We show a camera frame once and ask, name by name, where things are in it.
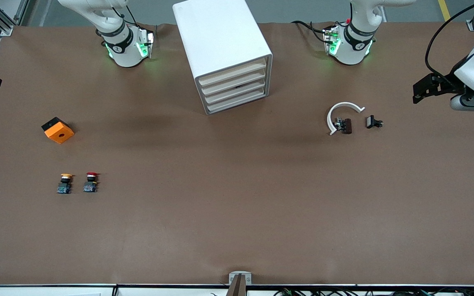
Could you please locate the white plastic drawer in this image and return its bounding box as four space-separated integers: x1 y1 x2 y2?
205 87 271 114
200 68 269 96
202 77 270 105
198 58 268 87

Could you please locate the orange black button box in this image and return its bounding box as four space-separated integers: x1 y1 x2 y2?
41 117 75 144

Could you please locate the yellow push button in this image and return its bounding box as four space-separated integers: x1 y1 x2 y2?
56 173 74 194

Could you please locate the red push button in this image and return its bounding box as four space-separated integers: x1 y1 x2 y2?
83 171 100 193

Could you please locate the white drawer cabinet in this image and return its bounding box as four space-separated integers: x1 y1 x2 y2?
172 0 273 116

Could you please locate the white curved pipe clamp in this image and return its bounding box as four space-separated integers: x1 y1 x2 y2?
327 102 366 136

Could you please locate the white base interface box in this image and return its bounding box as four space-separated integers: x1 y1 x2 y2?
323 25 341 56
136 27 156 59

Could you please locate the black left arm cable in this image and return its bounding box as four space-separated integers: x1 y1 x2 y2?
425 0 474 79

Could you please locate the small black switch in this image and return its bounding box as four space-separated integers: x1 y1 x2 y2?
365 115 384 130

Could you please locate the brown handled metal valve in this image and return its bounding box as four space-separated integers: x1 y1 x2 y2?
333 118 353 135

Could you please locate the black base cable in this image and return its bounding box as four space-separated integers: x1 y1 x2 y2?
291 20 329 44

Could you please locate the metal table edge rail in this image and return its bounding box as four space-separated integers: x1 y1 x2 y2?
0 282 474 296

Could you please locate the metal camera post bracket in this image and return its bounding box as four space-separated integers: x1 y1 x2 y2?
228 271 252 296

